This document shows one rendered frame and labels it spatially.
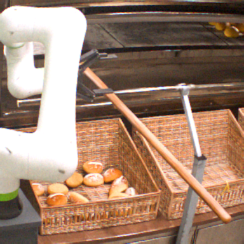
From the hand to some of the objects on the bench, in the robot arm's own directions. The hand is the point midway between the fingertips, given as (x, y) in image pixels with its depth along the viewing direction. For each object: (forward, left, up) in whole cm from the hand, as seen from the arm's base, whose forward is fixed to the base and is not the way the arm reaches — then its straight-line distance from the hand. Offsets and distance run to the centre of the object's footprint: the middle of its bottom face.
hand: (110, 74), depth 270 cm
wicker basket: (+7, +31, -76) cm, 82 cm away
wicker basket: (+66, +24, -76) cm, 104 cm away
